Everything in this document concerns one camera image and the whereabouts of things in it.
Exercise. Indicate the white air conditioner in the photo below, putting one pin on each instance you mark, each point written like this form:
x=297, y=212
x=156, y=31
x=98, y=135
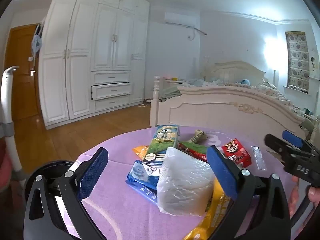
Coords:
x=180, y=18

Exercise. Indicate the beige green snack wrapper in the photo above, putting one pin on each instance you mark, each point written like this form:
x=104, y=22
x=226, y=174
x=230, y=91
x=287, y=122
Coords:
x=197, y=135

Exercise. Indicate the green milk carton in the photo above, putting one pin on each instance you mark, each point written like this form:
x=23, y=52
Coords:
x=162, y=140

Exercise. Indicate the white power strip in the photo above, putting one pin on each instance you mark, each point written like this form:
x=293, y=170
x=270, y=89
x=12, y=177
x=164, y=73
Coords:
x=147, y=100

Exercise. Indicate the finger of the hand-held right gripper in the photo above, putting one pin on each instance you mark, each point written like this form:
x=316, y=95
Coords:
x=292, y=137
x=275, y=142

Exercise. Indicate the floral window blind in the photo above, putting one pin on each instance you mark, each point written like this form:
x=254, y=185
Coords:
x=297, y=62

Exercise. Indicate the blue white cartoon packet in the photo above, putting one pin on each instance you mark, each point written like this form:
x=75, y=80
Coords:
x=140, y=172

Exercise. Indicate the cream carved bed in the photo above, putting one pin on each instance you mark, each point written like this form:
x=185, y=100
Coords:
x=212, y=105

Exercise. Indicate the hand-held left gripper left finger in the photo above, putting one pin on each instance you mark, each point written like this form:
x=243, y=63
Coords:
x=93, y=172

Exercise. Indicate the white wardrobe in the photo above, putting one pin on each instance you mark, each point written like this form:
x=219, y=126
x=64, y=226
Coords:
x=80, y=55

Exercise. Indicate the person's right hand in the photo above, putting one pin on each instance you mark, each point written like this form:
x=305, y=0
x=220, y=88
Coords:
x=313, y=193

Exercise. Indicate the red cartoon milk carton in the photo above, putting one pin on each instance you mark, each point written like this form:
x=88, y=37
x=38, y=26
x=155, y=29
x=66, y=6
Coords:
x=235, y=152

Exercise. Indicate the yellow snack packet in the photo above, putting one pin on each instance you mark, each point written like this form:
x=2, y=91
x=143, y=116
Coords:
x=212, y=220

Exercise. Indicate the blue plush toy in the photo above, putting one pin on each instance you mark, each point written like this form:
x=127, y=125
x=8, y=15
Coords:
x=243, y=81

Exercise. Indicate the blue plastic bag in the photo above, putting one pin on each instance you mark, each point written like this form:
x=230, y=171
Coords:
x=37, y=43

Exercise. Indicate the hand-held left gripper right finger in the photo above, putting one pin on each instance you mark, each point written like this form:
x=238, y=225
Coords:
x=222, y=172

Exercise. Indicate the grey pink study chair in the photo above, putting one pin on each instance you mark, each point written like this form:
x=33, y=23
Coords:
x=6, y=97

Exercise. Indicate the red green snack wrapper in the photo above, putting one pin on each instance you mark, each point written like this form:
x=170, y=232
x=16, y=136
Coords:
x=192, y=151

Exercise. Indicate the white nightstand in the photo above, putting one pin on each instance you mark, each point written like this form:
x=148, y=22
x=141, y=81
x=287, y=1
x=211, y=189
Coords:
x=175, y=81

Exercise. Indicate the white bubble wrap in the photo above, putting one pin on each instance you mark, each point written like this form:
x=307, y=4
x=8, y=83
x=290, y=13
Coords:
x=185, y=185

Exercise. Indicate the orange snack packet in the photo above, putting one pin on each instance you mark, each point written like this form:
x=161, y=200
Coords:
x=141, y=151

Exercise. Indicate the wooden door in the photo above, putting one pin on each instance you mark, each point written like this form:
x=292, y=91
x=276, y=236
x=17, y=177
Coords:
x=22, y=80

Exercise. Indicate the green cloth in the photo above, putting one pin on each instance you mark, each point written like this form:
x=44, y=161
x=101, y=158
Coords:
x=170, y=92

